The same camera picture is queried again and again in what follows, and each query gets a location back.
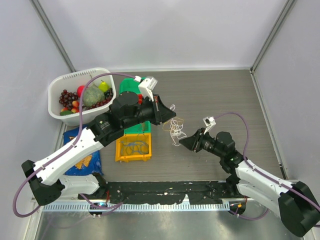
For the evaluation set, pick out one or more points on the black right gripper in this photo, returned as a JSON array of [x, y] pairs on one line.
[[194, 142]]

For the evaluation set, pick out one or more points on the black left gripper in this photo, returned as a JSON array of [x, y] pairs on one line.
[[162, 113]]

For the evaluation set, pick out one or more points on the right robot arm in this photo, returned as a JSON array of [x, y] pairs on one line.
[[293, 202]]

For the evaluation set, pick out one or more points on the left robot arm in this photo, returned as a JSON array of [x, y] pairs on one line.
[[46, 177]]

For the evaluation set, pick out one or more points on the near green bin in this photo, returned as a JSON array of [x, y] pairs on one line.
[[140, 128]]

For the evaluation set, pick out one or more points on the green bin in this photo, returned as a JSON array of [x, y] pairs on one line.
[[129, 85], [140, 128]]

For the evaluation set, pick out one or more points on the red bin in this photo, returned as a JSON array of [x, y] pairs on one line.
[[140, 98]]

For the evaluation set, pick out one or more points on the far green bin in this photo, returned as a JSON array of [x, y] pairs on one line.
[[129, 85]]

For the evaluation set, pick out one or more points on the yellow bin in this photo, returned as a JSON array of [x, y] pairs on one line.
[[134, 147]]

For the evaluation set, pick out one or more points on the yellow toy pear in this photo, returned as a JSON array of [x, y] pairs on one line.
[[103, 86]]

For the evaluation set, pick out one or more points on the green toy melon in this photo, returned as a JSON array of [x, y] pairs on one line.
[[92, 95]]

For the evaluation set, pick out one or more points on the red toy apple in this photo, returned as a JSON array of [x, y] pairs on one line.
[[80, 90]]

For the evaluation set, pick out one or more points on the blue Doritos bag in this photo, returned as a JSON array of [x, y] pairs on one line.
[[89, 164]]

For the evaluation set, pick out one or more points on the small toy fruits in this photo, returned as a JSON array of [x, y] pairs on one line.
[[70, 108]]

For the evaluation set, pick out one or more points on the dark red toy grapes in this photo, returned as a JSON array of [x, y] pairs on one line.
[[67, 98]]

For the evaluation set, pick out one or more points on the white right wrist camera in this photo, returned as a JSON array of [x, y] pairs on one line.
[[209, 123]]

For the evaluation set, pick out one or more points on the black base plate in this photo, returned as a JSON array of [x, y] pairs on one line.
[[167, 192]]

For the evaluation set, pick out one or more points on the white slotted cable duct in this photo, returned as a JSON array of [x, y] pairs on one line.
[[184, 206]]

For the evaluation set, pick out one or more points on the right aluminium frame post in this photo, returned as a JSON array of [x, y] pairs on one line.
[[284, 13]]

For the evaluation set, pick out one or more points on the aluminium frame post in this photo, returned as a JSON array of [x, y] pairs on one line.
[[284, 13], [53, 34]]

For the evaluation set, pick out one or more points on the left aluminium frame post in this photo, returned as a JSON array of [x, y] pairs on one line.
[[53, 34]]

